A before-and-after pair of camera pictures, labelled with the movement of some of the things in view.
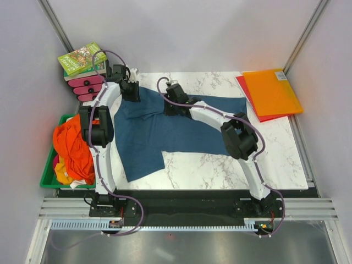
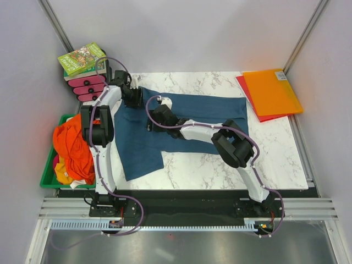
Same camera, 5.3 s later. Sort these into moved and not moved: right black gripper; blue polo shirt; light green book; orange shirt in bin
Moved: right black gripper
Not moved: orange shirt in bin; blue polo shirt; light green book
